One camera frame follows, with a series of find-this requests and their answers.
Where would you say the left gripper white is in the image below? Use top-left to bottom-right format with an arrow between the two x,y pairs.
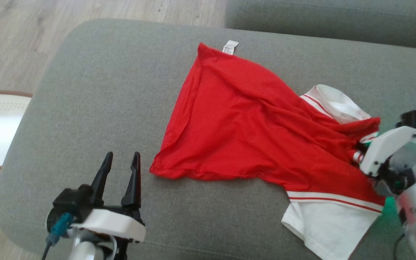
70,152 -> 146,243

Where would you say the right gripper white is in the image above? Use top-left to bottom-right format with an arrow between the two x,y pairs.
360,126 -> 416,178

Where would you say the red Bulls jersey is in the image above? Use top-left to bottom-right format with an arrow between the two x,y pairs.
149,40 -> 386,260

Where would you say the large grey sofa seat cushion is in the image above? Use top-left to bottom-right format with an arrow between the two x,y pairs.
0,19 -> 416,260

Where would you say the small grey sofa cushion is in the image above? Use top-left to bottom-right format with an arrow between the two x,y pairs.
225,0 -> 416,50

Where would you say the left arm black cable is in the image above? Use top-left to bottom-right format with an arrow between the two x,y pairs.
41,212 -> 75,260

